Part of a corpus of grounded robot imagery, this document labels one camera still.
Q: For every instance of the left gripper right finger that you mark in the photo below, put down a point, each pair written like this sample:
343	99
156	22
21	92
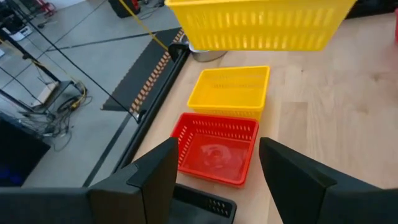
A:
326	202

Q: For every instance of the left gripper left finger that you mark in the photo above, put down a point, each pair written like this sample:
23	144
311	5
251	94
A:
124	202

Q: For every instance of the black slotted plastic basket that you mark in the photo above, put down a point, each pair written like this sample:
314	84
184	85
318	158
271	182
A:
189	214

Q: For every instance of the red slotted plastic basket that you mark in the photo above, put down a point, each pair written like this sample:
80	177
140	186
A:
396	28
214	155

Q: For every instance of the yellow slotted plastic basket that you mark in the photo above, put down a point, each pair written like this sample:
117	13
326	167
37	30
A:
230	93
258	25

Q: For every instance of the black equipment case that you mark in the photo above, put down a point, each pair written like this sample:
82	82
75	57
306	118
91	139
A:
18	155

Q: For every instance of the black hazard striped mat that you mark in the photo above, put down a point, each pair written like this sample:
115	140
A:
136	77

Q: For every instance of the beige power adapter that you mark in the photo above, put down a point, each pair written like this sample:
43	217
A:
43	93

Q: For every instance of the table lamp white shade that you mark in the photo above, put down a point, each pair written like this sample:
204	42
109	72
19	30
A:
206	56

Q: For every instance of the black metal equipment stand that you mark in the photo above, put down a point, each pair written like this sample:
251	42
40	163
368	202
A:
29	55

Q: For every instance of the black box red trim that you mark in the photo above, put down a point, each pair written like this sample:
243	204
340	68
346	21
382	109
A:
122	7

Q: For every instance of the white box device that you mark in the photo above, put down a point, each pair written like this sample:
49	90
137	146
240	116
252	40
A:
20	32

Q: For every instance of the red metal stand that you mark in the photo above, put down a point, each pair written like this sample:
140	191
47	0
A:
46	6

